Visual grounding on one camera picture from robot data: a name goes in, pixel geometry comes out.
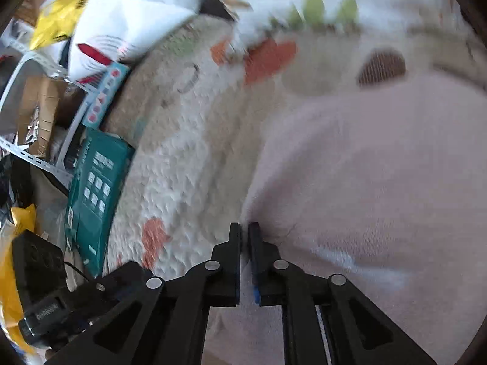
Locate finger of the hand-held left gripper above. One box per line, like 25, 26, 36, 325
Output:
93, 262, 153, 312

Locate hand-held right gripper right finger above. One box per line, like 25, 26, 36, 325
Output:
248, 222, 438, 365

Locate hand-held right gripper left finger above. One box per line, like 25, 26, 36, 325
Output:
46, 222, 243, 365

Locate pink embroidered sweater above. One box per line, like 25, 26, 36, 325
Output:
207, 74, 487, 365

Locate teal cardboard box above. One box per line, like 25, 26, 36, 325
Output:
65, 127, 135, 278

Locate cream fluffy printed blanket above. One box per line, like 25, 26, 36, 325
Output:
103, 23, 487, 280

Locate white perforated metal bar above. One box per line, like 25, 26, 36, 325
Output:
11, 42, 100, 94
0, 137, 73, 179

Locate brown cardboard box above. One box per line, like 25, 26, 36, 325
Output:
19, 76, 59, 156

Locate light blue strip pack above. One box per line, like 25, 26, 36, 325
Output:
82, 61, 132, 130

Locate white and yellow plastic bag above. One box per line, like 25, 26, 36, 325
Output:
28, 0, 214, 84

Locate black cable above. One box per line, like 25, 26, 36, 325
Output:
63, 260, 93, 283

